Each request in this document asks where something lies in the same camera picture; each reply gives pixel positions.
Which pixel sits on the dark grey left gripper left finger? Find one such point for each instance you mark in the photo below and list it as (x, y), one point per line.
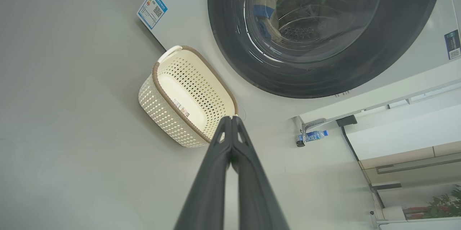
(209, 186)

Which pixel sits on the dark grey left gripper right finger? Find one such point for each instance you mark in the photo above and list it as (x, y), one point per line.
(255, 194)

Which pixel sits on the glass washing machine door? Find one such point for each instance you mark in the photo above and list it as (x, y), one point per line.
(230, 24)

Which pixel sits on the cream garment with blue cuff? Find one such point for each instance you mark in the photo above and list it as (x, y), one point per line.
(272, 17)

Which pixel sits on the white front-load washing machine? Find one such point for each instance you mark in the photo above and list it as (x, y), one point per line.
(187, 17)

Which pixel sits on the dark blue printed label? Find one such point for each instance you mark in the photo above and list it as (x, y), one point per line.
(453, 44)

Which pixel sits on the clear water bottle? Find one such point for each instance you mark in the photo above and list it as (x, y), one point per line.
(315, 136)

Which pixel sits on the basket product label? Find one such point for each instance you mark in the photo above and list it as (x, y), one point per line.
(182, 108)

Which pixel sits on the cream perforated laundry basket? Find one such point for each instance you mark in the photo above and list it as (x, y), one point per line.
(162, 114)

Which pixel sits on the metal water pipe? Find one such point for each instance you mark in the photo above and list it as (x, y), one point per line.
(309, 122)

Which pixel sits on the blue energy label sticker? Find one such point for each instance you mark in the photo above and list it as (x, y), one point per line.
(153, 9)

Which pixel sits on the green potted plant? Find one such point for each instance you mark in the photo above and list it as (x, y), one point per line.
(444, 206)

